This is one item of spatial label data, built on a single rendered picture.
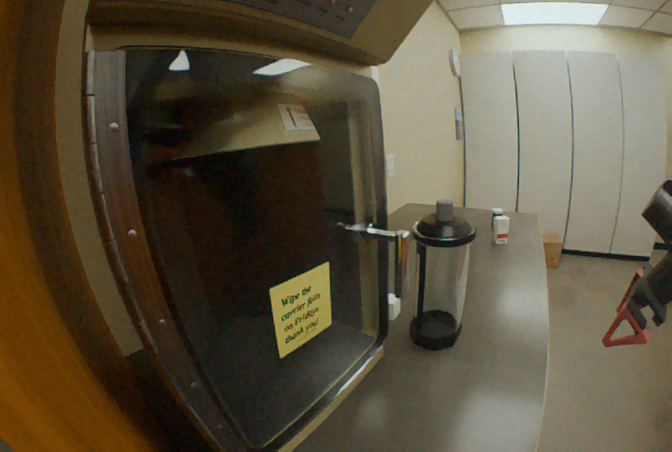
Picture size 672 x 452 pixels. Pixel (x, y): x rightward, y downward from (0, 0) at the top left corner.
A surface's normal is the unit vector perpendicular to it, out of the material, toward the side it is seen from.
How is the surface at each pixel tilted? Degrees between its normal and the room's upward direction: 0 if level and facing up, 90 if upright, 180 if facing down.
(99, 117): 90
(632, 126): 90
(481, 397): 0
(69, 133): 90
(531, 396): 0
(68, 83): 90
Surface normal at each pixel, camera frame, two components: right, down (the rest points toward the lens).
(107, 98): 0.79, 0.07
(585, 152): -0.60, 0.23
